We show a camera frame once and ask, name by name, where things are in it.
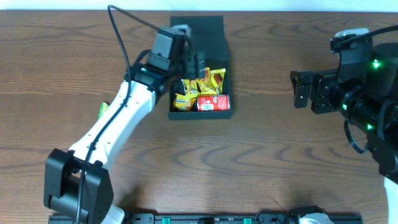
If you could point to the yellow peanut butter snack packet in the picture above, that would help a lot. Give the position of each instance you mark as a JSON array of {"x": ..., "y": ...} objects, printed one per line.
[{"x": 205, "y": 86}]

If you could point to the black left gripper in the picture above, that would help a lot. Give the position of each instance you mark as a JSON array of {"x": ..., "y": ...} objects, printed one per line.
[{"x": 193, "y": 62}]

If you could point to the yellow chocolate cake packet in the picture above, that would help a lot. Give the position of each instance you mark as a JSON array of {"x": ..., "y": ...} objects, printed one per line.
[
  {"x": 217, "y": 79},
  {"x": 190, "y": 88}
]

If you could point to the green pandan cake packet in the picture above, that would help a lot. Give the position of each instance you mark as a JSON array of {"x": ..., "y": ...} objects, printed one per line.
[{"x": 104, "y": 106}]

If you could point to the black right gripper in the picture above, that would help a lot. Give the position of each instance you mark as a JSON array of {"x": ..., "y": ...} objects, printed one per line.
[{"x": 319, "y": 92}]

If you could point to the red soda can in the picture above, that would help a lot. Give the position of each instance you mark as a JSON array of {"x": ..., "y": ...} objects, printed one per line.
[{"x": 213, "y": 103}]

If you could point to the yellow cracker snack packet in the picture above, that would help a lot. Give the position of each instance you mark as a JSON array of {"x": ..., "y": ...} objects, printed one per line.
[{"x": 183, "y": 103}]

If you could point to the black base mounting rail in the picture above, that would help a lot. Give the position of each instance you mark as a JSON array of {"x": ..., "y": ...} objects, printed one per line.
[{"x": 263, "y": 218}]

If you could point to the black open gift box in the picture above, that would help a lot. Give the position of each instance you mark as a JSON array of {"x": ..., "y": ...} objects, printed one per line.
[{"x": 207, "y": 35}]

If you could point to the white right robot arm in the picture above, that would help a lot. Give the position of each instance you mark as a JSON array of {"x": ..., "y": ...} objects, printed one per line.
[{"x": 364, "y": 90}]

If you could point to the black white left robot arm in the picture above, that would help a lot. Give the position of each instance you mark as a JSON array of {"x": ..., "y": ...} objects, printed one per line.
[{"x": 77, "y": 182}]

